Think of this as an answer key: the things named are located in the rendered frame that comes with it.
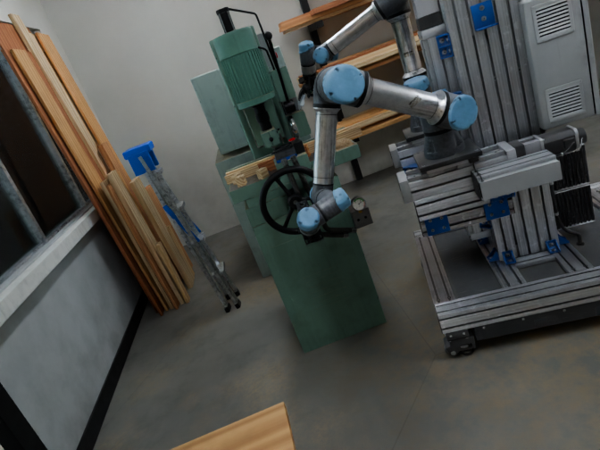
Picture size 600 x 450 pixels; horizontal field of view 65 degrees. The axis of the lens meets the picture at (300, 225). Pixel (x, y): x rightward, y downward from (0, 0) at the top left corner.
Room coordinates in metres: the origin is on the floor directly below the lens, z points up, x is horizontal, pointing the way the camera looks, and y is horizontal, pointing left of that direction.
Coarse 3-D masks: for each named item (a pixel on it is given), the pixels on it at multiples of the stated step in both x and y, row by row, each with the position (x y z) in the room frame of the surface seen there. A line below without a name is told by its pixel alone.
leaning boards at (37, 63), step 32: (0, 32) 3.22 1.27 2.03; (32, 64) 3.26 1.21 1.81; (64, 64) 3.90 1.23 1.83; (32, 96) 3.06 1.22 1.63; (64, 96) 3.53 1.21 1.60; (64, 128) 3.18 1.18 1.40; (96, 128) 3.81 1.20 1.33; (96, 160) 3.46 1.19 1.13; (96, 192) 3.10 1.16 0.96; (128, 192) 3.26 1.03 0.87; (128, 224) 3.07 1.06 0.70; (160, 224) 3.42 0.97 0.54; (128, 256) 3.06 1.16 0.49; (160, 256) 3.17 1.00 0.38; (160, 288) 3.11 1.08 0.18
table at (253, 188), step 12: (312, 156) 2.08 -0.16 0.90; (336, 156) 2.01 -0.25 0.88; (348, 156) 2.01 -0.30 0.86; (360, 156) 2.01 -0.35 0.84; (312, 168) 2.00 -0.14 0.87; (252, 180) 2.06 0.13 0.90; (264, 180) 2.01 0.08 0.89; (300, 180) 1.91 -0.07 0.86; (312, 180) 1.92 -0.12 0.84; (240, 192) 2.01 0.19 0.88; (252, 192) 2.01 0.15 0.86
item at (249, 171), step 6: (342, 132) 2.17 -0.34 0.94; (348, 132) 2.16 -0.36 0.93; (354, 132) 2.16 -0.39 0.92; (360, 132) 2.16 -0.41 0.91; (336, 138) 2.16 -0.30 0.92; (348, 138) 2.16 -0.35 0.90; (312, 144) 2.16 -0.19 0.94; (312, 150) 2.16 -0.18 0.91; (246, 168) 2.17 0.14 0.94; (252, 168) 2.16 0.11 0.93; (258, 168) 2.16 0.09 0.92; (246, 174) 2.16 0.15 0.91; (252, 174) 2.16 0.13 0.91; (228, 180) 2.16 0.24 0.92
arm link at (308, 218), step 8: (304, 208) 1.47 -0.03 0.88; (312, 208) 1.47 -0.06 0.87; (304, 216) 1.46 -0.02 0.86; (312, 216) 1.45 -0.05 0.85; (320, 216) 1.47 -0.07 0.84; (304, 224) 1.44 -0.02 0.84; (312, 224) 1.44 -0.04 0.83; (320, 224) 1.48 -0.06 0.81; (304, 232) 1.52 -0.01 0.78; (312, 232) 1.51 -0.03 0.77
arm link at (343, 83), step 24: (336, 72) 1.47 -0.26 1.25; (360, 72) 1.47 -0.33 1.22; (336, 96) 1.46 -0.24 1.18; (360, 96) 1.48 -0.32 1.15; (384, 96) 1.50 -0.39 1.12; (408, 96) 1.51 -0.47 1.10; (432, 96) 1.53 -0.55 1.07; (456, 96) 1.52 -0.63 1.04; (432, 120) 1.54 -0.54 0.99; (456, 120) 1.50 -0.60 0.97
